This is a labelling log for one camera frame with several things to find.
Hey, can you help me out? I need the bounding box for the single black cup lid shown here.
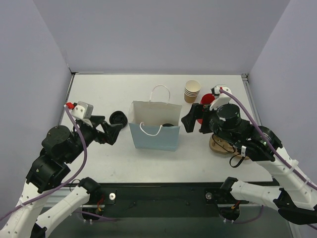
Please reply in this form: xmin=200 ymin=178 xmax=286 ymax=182
xmin=162 ymin=123 xmax=174 ymax=127

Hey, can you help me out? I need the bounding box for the blue paper bag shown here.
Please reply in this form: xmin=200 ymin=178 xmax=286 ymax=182
xmin=128 ymin=91 xmax=182 ymax=151

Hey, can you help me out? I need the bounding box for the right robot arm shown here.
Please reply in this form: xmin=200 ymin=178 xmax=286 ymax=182
xmin=181 ymin=103 xmax=317 ymax=225

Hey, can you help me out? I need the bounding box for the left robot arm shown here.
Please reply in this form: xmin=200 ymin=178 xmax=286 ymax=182
xmin=0 ymin=116 xmax=123 ymax=238

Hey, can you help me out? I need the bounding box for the stack of black lids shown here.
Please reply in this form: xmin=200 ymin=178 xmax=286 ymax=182
xmin=109 ymin=111 xmax=128 ymax=127

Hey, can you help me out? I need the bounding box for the brown pulp cup carrier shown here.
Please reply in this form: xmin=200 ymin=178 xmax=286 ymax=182
xmin=209 ymin=134 xmax=242 ymax=159

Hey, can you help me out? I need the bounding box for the red straw holder cup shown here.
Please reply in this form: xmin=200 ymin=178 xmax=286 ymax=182
xmin=197 ymin=93 xmax=215 ymax=124

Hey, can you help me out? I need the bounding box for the stack of brown paper cups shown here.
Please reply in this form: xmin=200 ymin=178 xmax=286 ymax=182
xmin=184 ymin=80 xmax=201 ymax=104

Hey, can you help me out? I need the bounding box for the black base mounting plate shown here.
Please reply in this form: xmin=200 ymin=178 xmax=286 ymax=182
xmin=79 ymin=182 xmax=238 ymax=221

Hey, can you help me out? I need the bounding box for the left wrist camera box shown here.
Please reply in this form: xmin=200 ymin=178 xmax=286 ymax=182
xmin=66 ymin=101 xmax=94 ymax=120

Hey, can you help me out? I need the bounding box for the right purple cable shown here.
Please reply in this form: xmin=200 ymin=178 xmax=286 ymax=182
xmin=219 ymin=89 xmax=317 ymax=230

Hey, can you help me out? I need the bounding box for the purple cable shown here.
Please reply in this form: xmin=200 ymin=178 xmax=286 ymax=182
xmin=0 ymin=106 xmax=119 ymax=223
xmin=219 ymin=89 xmax=317 ymax=230

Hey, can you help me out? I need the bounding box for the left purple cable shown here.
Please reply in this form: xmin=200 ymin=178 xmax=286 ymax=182
xmin=0 ymin=106 xmax=119 ymax=223

